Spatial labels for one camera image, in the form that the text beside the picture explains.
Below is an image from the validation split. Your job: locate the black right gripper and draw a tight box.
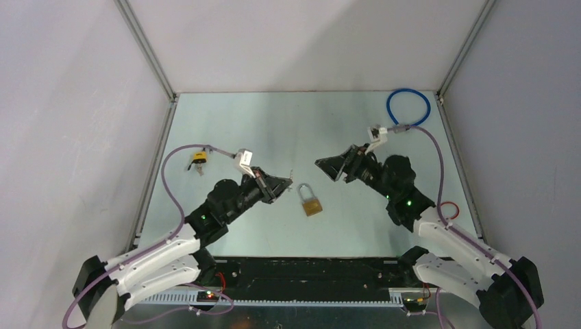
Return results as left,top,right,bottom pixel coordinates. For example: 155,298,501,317
314,144,395,201

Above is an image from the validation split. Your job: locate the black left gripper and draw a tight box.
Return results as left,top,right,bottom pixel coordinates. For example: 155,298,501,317
224,167,291,223

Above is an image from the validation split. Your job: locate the silver key bunch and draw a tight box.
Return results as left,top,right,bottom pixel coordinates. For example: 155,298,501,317
287,169,294,191

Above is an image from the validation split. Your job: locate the brass padlock silver shackle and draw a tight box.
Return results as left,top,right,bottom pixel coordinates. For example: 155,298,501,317
297,183,323,217

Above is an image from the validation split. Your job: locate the yellow padlock black shackle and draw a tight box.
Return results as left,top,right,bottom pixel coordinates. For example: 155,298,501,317
191,151,208,165

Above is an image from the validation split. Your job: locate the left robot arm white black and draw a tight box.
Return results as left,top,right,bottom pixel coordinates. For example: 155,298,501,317
73,167,293,321

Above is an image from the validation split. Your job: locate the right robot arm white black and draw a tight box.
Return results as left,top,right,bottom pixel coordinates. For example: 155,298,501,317
315,145,544,328

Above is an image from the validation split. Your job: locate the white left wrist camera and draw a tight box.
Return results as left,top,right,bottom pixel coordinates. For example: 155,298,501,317
234,149,255,178

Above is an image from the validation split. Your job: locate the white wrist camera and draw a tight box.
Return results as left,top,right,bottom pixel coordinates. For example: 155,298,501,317
365,125,388,154
234,149,255,178

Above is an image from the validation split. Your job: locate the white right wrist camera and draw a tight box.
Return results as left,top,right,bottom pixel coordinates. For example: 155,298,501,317
365,125,388,154

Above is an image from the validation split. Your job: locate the blue cable lock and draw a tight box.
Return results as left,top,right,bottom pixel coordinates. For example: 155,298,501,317
386,88,432,132

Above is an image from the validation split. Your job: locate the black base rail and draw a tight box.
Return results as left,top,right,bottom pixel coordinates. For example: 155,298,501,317
194,256,425,302

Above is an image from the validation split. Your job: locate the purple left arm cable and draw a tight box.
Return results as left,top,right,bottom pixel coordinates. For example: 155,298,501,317
62,144,237,329

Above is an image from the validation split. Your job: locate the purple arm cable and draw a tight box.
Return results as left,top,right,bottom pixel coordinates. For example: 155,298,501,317
62,144,237,329
386,125,543,329

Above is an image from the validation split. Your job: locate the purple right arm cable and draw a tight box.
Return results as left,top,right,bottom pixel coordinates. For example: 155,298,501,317
386,125,543,329

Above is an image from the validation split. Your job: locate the red wire loop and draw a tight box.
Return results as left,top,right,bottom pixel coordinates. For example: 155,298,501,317
438,202,460,221

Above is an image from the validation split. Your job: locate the grey slotted cable duct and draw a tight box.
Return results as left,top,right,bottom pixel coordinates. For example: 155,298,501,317
139,290,404,308

